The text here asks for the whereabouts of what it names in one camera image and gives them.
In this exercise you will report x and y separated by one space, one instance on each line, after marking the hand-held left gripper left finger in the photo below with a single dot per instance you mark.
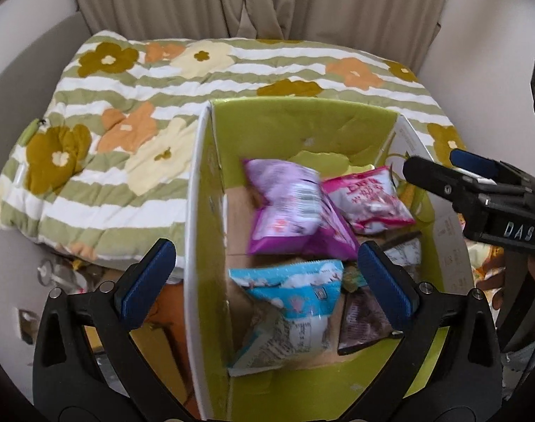
146 283

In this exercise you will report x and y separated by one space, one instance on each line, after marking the beige curtain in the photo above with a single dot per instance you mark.
258 0

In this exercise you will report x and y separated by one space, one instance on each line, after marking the white fruit print blanket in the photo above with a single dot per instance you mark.
485 257

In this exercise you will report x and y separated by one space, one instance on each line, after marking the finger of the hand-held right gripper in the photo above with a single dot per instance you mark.
474 162
439 182

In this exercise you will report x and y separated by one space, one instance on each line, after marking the green cardboard box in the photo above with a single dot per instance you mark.
294 132

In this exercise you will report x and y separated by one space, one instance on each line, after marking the green floral striped quilt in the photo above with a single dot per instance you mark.
131 96

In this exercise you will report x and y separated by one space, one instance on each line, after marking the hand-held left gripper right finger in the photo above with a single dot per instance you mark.
387 288

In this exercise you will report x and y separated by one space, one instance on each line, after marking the clear plastic bag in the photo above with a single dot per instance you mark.
61 274

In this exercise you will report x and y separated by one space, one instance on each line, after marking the purple snack packet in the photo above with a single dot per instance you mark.
289 202

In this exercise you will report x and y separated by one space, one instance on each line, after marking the person's right hand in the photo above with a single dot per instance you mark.
491 282

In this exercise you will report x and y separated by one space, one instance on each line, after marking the pink snack packet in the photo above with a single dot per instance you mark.
366 198

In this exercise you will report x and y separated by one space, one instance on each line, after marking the dark brown snack packet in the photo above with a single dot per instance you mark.
364 321

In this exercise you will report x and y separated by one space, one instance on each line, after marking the light blue snack packet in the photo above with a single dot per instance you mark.
294 299

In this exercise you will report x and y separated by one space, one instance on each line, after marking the black and white snack packet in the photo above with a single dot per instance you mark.
403 255

